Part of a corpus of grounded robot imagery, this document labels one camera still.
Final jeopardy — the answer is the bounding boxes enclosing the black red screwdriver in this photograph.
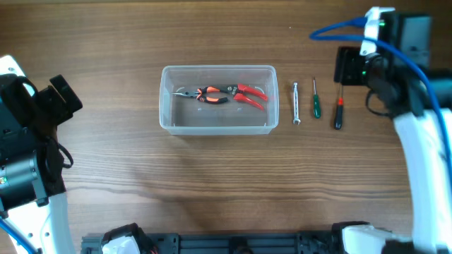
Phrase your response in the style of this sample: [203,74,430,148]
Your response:
[333,85,344,130]

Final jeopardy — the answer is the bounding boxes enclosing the green handled screwdriver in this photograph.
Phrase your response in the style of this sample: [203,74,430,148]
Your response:
[312,78,321,119]

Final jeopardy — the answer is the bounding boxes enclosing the silver combination wrench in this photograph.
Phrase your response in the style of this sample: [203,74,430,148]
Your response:
[292,81,301,125]

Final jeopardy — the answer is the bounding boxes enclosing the red handled snips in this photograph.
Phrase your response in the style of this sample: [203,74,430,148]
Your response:
[220,83,268,111]

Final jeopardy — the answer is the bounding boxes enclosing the clear plastic container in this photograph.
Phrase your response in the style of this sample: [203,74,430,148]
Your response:
[159,65,279,135]

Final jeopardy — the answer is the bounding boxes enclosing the orange black needle-nose pliers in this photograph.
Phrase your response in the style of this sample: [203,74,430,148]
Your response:
[172,86,228,104]

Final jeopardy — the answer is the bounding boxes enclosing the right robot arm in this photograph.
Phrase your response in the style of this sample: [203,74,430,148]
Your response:
[334,7,451,253]

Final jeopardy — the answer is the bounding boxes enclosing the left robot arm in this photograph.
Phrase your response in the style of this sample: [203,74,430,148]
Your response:
[1,55,83,253]

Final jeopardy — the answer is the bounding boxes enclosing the left blue cable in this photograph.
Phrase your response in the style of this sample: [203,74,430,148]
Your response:
[0,218,38,254]

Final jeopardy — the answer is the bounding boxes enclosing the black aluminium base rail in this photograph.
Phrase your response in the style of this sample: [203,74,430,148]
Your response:
[80,231,340,254]

